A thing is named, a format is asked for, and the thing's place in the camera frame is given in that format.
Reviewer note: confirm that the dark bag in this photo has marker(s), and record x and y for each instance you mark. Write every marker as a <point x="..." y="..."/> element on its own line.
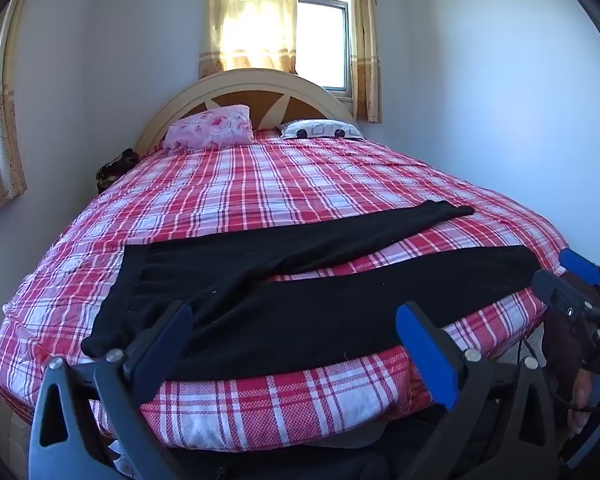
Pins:
<point x="115" y="170"/>

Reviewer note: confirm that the black pants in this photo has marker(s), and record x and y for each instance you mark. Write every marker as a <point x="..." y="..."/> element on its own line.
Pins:
<point x="305" y="305"/>

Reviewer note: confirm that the white patterned pillow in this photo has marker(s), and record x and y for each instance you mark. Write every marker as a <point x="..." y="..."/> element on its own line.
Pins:
<point x="320" y="129"/>

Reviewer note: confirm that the red plaid bed sheet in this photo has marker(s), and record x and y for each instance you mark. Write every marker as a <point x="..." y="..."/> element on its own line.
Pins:
<point x="260" y="180"/>

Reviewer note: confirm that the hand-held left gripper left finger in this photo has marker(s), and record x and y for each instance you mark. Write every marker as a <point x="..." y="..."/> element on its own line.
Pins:
<point x="170" y="335"/>

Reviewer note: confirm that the person's right hand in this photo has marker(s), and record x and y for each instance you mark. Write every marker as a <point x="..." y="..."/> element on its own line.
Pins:
<point x="584" y="395"/>

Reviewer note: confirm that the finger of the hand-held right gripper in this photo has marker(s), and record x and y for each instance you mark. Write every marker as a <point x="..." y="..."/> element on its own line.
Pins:
<point x="580" y="265"/>
<point x="560" y="292"/>

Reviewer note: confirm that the beige wooden headboard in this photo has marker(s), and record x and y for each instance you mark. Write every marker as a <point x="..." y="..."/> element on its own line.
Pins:
<point x="240" y="92"/>

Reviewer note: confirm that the wide yellow curtain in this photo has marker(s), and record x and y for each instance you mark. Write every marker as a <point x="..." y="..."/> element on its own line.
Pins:
<point x="252" y="15"/>

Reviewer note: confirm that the pink floral pillow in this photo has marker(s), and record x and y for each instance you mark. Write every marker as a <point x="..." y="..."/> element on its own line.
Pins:
<point x="210" y="127"/>

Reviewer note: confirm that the dark maroon cloth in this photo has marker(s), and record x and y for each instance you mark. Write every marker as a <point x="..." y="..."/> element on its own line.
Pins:
<point x="562" y="350"/>

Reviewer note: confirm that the window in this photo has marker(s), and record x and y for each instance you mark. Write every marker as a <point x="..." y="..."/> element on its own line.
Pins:
<point x="322" y="45"/>

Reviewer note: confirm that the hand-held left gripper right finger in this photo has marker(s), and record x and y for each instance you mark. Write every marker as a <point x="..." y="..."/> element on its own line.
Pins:
<point x="425" y="355"/>

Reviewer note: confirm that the long beige side curtain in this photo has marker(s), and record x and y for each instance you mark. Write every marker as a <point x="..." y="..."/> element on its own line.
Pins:
<point x="2" y="125"/>

